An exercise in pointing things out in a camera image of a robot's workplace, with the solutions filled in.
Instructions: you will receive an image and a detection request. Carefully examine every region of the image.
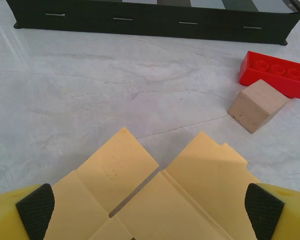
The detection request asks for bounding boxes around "red toy brick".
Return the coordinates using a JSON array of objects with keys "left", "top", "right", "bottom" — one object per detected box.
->
[{"left": 238, "top": 50, "right": 300, "bottom": 100}]

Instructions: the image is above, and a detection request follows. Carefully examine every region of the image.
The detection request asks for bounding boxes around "wooden cube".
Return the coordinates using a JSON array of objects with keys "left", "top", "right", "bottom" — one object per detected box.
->
[{"left": 227, "top": 79, "right": 290, "bottom": 134}]

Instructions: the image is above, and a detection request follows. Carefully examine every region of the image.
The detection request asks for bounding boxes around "yellow paper box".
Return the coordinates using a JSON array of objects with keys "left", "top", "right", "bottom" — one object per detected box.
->
[{"left": 43, "top": 126, "right": 262, "bottom": 240}]

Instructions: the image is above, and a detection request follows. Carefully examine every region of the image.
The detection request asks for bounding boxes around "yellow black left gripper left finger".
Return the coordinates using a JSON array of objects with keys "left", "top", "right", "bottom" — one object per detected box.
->
[{"left": 0, "top": 183, "right": 56, "bottom": 240}]

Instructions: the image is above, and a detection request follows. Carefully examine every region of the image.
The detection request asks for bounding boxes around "black chessboard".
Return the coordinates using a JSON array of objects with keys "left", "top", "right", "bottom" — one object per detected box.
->
[{"left": 5, "top": 0, "right": 300, "bottom": 46}]

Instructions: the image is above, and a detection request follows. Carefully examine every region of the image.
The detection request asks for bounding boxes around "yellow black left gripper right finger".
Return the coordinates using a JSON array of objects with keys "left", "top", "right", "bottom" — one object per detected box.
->
[{"left": 244, "top": 182, "right": 300, "bottom": 240}]

